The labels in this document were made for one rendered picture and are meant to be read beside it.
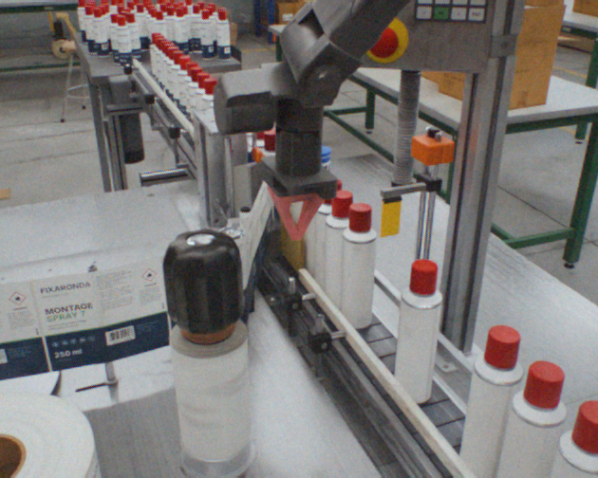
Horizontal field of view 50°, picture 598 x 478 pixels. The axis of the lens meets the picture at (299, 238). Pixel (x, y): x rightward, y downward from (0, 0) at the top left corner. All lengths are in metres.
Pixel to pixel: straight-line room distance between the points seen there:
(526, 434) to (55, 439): 0.45
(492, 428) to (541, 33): 2.02
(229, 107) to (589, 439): 0.48
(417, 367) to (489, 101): 0.36
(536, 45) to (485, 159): 1.72
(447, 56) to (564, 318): 0.56
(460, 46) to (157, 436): 0.62
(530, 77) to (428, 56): 1.79
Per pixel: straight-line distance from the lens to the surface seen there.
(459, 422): 0.90
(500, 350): 0.70
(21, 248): 1.48
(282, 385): 0.92
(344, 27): 0.67
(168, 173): 1.91
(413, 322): 0.82
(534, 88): 2.68
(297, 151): 0.76
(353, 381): 0.97
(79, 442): 0.68
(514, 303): 1.25
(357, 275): 0.97
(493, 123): 0.92
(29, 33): 8.35
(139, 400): 0.93
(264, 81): 0.73
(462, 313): 1.03
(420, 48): 0.87
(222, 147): 1.16
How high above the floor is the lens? 1.48
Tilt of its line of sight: 28 degrees down
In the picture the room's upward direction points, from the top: straight up
